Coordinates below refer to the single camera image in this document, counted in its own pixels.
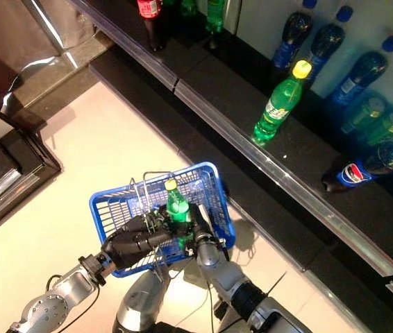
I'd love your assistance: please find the green drink can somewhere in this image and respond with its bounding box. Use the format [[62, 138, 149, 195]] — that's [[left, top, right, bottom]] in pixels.
[[340, 96, 387, 135], [363, 110, 393, 146]]

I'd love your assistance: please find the black shelf unit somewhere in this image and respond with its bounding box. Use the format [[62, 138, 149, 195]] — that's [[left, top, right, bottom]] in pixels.
[[67, 0, 393, 333]]

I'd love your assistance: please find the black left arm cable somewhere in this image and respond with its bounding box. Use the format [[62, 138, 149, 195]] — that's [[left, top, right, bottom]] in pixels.
[[45, 273, 101, 333]]

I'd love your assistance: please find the silver left robot leg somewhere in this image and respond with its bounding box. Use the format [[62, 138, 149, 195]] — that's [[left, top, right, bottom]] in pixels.
[[112, 268, 172, 333]]

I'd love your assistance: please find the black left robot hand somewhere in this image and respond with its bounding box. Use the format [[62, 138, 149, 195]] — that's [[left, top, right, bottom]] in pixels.
[[101, 214, 176, 271]]

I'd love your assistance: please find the green soda bottle yellow cap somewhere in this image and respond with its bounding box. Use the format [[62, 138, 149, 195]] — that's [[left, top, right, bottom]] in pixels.
[[253, 59, 313, 144], [205, 0, 226, 35], [164, 179, 194, 249]]

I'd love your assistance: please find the black display cabinet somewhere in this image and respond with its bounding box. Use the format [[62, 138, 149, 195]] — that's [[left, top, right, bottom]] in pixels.
[[0, 93, 62, 244]]

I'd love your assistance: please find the dark glossy side counter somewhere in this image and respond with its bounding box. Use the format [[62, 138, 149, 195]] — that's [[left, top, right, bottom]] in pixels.
[[0, 0, 114, 131]]

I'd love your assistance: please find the Pepsi cola bottle blue cap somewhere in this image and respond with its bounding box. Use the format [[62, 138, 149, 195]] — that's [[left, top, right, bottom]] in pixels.
[[306, 5, 354, 84], [271, 0, 318, 72], [328, 34, 393, 109], [321, 136, 393, 194]]

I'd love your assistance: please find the silver robot leg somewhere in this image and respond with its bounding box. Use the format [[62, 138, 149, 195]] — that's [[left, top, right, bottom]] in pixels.
[[212, 298, 239, 333], [112, 268, 172, 333]]

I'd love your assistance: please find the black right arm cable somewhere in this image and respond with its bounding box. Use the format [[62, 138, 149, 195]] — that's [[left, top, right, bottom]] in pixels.
[[174, 273, 218, 333]]

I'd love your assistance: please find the Coca-Cola bottle red label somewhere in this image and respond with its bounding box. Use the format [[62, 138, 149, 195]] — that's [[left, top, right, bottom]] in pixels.
[[136, 0, 167, 53]]

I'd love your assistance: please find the silver right robot leg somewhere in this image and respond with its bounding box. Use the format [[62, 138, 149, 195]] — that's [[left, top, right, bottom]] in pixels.
[[212, 298, 239, 333]]

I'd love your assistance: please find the blue plastic shopping basket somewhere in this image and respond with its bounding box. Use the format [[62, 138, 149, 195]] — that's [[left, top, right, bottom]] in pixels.
[[88, 162, 236, 278]]

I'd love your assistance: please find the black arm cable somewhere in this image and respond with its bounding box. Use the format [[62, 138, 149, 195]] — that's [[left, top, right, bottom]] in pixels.
[[174, 273, 218, 333], [45, 273, 101, 333]]

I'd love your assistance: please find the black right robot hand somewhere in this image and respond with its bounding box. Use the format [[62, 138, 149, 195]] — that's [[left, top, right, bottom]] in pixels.
[[151, 203, 215, 250]]

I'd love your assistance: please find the black robot pelvis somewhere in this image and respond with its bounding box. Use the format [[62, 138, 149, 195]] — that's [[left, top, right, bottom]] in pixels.
[[154, 321, 218, 333]]

